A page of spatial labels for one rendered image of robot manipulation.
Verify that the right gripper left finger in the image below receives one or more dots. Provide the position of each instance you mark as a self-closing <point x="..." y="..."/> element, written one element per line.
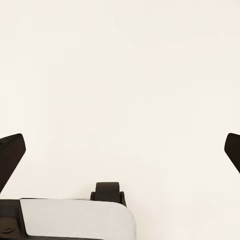
<point x="12" y="149"/>

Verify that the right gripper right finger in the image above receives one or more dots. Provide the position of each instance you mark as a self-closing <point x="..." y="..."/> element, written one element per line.
<point x="232" y="149"/>

